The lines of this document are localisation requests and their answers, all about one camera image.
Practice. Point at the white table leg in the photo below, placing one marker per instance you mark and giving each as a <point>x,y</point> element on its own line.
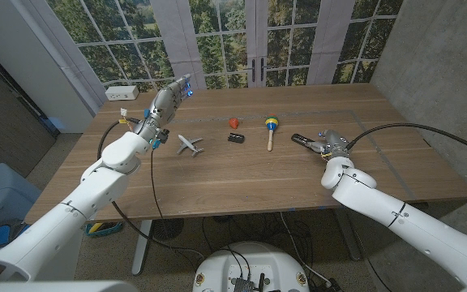
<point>140,251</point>

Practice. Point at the black battery cover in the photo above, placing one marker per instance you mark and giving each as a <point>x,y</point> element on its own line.
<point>236,138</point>

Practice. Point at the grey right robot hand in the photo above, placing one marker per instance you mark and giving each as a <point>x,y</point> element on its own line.
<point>335,146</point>

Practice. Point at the white toy airplane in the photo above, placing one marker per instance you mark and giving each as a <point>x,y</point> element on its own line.
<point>190,145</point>

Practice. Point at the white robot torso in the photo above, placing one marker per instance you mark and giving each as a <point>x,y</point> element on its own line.
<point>249,263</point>

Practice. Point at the printed window backdrop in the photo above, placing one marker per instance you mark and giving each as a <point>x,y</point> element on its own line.
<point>217,40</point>

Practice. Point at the small red toy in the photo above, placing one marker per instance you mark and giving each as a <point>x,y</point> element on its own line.
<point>233,123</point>

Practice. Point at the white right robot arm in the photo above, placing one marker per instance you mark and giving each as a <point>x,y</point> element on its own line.
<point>399,219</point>

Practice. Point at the black round fan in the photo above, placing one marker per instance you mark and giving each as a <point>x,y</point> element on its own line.
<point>168,229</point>

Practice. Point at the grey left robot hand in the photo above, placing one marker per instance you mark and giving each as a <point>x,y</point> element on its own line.
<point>164,107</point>

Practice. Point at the grey table leg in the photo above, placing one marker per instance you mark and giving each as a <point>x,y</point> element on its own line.
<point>349,239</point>

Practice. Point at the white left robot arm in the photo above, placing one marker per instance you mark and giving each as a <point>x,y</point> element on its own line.
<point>67,219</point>

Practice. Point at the teal basket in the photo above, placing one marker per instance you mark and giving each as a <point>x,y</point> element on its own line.
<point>104,229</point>

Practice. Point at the colourful wooden maraca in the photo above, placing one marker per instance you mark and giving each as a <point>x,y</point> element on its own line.
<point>271,121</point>

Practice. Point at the white power strip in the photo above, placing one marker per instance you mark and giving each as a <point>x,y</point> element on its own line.
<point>122,93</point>

